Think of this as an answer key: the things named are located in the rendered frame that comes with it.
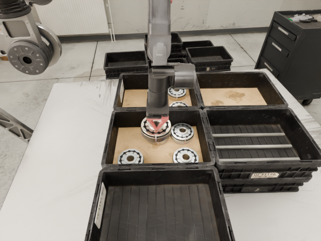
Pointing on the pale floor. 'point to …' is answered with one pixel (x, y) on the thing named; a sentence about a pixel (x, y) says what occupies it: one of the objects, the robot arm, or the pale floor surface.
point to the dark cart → (294, 54)
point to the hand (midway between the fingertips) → (156, 122)
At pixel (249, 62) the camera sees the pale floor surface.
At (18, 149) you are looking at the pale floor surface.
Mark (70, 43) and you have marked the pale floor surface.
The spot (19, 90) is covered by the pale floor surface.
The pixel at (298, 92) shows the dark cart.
